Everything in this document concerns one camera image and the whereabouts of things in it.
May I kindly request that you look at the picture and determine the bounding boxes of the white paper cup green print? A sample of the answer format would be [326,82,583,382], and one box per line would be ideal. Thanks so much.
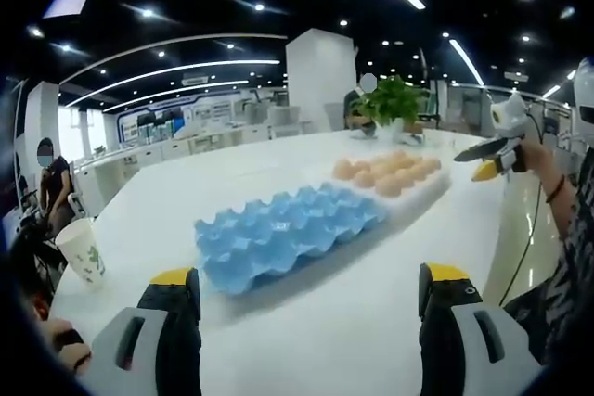
[55,218,108,291]

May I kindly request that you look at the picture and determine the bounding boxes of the green potted plant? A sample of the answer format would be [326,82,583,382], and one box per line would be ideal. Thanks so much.
[351,74,431,143]

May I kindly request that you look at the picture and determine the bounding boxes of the dark bracelet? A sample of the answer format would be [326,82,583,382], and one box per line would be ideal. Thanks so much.
[545,174,567,205]

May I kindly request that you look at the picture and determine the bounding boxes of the white table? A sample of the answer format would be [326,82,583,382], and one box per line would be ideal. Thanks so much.
[48,129,551,396]

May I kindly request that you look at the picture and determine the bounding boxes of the blue egg tray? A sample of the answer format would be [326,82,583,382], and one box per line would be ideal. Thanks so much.
[193,184,389,296]

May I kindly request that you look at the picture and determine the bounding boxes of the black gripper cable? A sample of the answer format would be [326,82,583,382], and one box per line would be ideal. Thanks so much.
[498,110,545,309]

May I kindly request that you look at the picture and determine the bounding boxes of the person's right hand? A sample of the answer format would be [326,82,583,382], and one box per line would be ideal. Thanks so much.
[517,141,554,186]

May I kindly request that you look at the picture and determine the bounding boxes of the white pillar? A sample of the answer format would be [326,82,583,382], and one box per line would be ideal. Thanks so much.
[284,28,359,137]

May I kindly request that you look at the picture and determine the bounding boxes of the person's patterned shirt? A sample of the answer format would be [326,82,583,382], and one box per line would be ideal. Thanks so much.
[503,145,594,369]

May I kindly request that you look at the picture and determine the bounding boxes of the white worn device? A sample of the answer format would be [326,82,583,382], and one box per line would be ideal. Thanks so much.
[573,56,594,149]

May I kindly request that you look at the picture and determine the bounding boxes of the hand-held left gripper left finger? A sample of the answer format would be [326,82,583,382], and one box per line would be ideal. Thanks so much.
[90,267,203,396]

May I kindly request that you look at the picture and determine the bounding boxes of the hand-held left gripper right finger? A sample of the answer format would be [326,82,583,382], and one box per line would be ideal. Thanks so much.
[417,262,542,396]

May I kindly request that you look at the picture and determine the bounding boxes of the white egg carton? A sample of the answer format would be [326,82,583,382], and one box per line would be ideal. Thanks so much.
[330,154,453,212]

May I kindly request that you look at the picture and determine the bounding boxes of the group of brown eggs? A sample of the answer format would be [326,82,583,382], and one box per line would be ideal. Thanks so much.
[332,149,442,198]

